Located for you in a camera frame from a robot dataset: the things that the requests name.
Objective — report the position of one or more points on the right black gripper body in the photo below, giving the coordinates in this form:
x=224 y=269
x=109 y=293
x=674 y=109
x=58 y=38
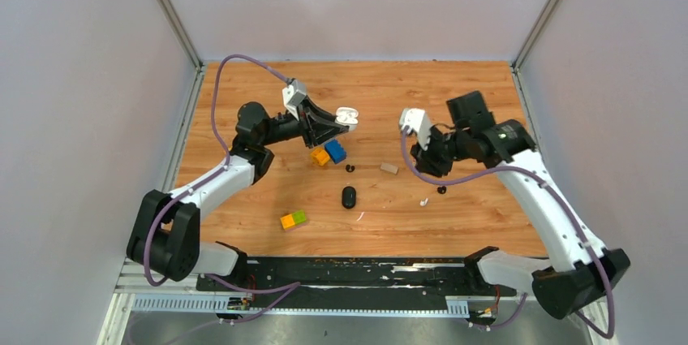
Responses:
x=442 y=150

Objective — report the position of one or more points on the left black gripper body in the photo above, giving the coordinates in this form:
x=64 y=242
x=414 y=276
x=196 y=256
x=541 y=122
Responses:
x=307 y=126

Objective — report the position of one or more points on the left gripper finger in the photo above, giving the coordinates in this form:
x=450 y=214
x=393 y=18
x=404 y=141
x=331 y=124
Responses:
x=315 y=112
x=328 y=132

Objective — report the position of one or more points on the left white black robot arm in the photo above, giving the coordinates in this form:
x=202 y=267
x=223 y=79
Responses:
x=165 y=239

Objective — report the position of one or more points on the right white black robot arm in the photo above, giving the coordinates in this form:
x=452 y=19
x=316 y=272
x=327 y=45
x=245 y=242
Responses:
x=579 y=268

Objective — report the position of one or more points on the black oval case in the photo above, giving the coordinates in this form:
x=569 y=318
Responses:
x=349 y=197

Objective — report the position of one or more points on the yellow toy brick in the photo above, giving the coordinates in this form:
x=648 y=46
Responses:
x=320 y=156

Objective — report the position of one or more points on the blue toy brick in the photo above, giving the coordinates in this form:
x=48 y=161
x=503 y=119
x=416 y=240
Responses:
x=335 y=151

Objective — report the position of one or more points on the small wooden block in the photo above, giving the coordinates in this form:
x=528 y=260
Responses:
x=389 y=168

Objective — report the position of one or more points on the orange green toy brick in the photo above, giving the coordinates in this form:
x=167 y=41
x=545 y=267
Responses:
x=293 y=220

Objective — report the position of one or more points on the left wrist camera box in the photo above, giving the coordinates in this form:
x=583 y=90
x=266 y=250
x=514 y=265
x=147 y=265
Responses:
x=293 y=94

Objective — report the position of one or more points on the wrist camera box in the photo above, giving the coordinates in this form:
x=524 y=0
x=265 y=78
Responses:
x=416 y=121
x=293 y=94

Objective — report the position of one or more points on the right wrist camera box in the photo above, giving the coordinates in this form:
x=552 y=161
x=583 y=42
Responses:
x=416 y=121

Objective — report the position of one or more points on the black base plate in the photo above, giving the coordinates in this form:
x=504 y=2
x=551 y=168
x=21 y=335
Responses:
x=369 y=283

